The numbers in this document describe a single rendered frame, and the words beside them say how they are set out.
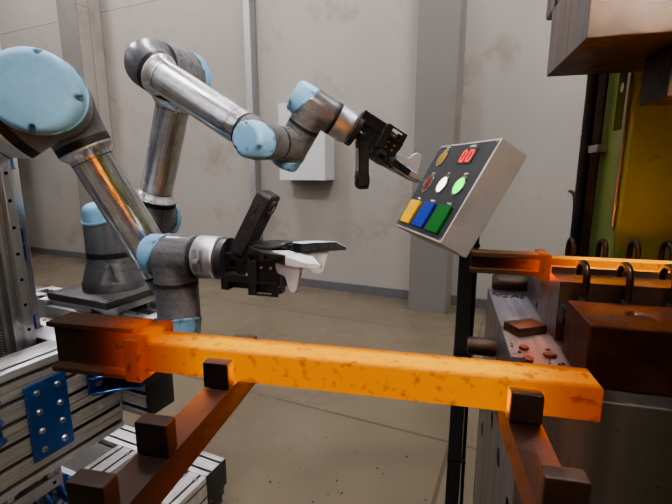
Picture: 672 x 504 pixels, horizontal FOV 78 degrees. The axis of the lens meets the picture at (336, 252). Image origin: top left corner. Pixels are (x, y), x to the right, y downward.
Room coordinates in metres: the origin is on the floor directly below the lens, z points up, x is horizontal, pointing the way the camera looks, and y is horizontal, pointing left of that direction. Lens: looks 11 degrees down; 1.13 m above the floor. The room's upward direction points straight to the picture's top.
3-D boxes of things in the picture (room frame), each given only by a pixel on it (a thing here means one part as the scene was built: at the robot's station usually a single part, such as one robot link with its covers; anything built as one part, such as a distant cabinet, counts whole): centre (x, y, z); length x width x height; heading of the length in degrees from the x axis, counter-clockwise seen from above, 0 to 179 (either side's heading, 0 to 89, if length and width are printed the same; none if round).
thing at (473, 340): (0.58, -0.22, 0.87); 0.04 x 0.03 x 0.03; 75
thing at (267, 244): (0.69, 0.13, 0.97); 0.12 x 0.08 x 0.09; 75
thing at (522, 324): (0.53, -0.25, 0.92); 0.04 x 0.03 x 0.01; 107
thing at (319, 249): (0.72, 0.03, 0.97); 0.09 x 0.03 x 0.06; 111
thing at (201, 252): (0.70, 0.21, 0.98); 0.08 x 0.05 x 0.08; 165
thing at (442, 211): (1.04, -0.26, 1.01); 0.07 x 0.05 x 0.07; 10
